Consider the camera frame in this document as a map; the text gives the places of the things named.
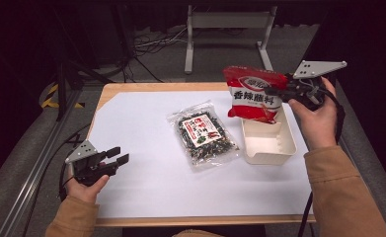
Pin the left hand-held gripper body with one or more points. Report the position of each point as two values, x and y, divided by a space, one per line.
88 166

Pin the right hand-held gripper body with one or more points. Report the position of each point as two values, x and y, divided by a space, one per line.
307 90

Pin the red chili seasoning packet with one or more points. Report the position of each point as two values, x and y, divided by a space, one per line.
253 98

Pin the cream plastic container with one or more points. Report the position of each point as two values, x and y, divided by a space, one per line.
268 144

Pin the person's left hand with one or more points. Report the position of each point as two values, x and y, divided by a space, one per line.
83 192

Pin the person's right hand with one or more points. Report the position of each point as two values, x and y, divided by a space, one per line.
319 125

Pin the white paper sheet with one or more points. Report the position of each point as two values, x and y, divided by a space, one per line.
147 164

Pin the yellow and black tape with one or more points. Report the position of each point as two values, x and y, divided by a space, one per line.
49 100

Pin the clear bag of dried greens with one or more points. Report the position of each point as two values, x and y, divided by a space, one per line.
202 131

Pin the white metal stand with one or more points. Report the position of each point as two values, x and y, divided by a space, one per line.
226 19

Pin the black tripod stand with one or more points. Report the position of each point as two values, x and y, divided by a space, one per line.
62 79

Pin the aluminium rail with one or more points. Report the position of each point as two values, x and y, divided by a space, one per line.
32 174

